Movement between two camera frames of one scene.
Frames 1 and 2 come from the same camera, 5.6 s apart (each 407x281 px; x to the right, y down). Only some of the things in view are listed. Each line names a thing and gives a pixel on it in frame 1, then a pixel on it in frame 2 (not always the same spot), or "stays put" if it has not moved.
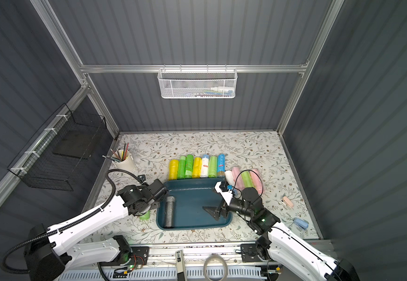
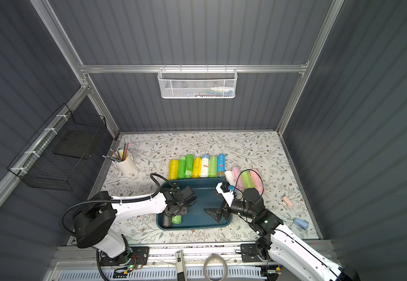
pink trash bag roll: (257, 181) stays put
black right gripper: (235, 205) stays put
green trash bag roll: (145, 216) to (176, 219)
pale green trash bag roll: (247, 179) stays put
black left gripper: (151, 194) to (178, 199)
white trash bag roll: (229, 177) stays put
